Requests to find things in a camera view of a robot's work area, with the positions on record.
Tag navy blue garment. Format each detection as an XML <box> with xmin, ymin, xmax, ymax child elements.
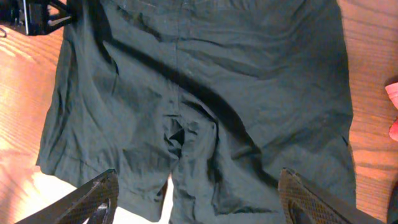
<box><xmin>387</xmin><ymin>183</ymin><xmax>398</xmax><ymax>224</ymax></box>

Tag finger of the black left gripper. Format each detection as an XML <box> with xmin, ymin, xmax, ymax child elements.
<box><xmin>1</xmin><ymin>0</ymin><xmax>75</xmax><ymax>36</ymax></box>

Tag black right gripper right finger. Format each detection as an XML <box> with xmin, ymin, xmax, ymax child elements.
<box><xmin>278</xmin><ymin>168</ymin><xmax>382</xmax><ymax>224</ymax></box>

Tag black shorts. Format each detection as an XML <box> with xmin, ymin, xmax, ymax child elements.
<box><xmin>37</xmin><ymin>0</ymin><xmax>356</xmax><ymax>223</ymax></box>

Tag red garment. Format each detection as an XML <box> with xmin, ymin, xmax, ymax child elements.
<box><xmin>385</xmin><ymin>82</ymin><xmax>397</xmax><ymax>142</ymax></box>

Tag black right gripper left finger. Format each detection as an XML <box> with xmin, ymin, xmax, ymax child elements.
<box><xmin>16</xmin><ymin>169</ymin><xmax>119</xmax><ymax>224</ymax></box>

